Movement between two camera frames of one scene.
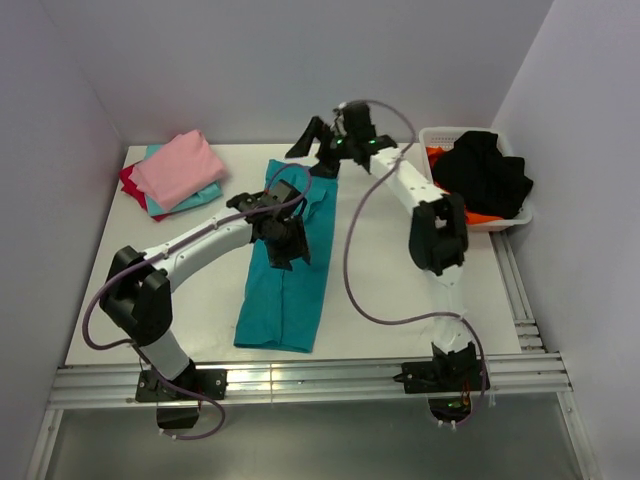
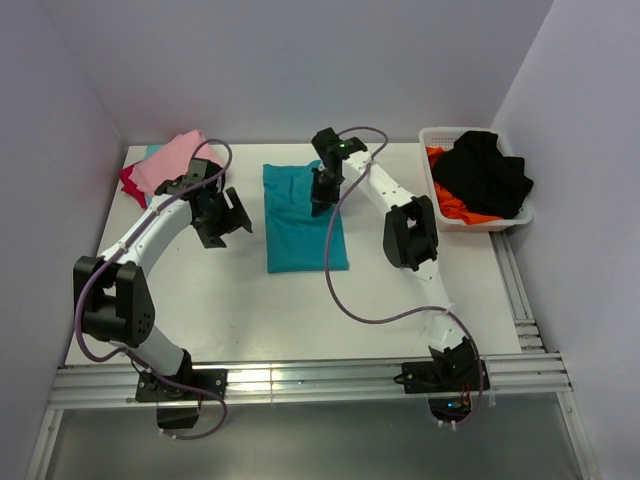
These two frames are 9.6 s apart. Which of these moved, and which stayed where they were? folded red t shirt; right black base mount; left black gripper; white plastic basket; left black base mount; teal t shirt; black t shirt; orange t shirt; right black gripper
Moved: right black gripper; left black gripper; teal t shirt
Stayed: black t shirt; white plastic basket; left black base mount; orange t shirt; right black base mount; folded red t shirt
